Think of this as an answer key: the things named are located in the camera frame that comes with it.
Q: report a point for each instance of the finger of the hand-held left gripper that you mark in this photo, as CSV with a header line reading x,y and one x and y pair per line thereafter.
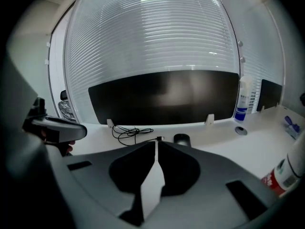
x,y
71,130

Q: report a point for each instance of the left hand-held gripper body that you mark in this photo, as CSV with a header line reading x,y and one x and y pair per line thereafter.
x,y
35,111

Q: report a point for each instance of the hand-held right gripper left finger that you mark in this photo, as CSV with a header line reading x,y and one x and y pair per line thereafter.
x,y
95,175

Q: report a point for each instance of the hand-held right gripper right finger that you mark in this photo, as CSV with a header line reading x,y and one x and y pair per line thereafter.
x,y
214,175

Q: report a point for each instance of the grey computer mouse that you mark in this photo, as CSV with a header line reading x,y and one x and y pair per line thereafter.
x,y
182,139

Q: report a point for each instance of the person's left hand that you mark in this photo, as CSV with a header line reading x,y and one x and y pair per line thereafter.
x,y
69,148

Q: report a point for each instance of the plastic-wrapped office chair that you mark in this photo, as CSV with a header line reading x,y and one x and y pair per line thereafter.
x,y
68,111

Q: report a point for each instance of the black office chair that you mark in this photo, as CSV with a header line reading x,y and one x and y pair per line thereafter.
x,y
64,95

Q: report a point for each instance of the clear water bottle red cap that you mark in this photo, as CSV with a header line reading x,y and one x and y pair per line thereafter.
x,y
283,173

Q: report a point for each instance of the white spray bottle blue label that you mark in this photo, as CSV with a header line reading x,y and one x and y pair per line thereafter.
x,y
242,104

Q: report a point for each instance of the blue tissue packet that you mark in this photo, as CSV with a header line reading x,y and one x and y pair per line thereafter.
x,y
291,128

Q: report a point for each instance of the wide black desk divider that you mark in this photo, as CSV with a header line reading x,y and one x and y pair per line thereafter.
x,y
164,96

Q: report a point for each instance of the narrow black desk divider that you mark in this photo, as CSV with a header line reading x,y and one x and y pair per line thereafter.
x,y
270,95

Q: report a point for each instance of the metal glass clamp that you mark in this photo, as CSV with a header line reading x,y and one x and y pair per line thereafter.
x,y
240,43
242,59

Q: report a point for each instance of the wide window blind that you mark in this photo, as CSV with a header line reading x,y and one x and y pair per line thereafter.
x,y
152,32

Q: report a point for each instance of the narrow window blind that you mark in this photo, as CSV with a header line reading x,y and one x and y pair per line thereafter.
x,y
259,44

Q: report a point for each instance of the white divider bracket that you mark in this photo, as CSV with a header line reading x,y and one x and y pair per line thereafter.
x,y
109,123
209,121

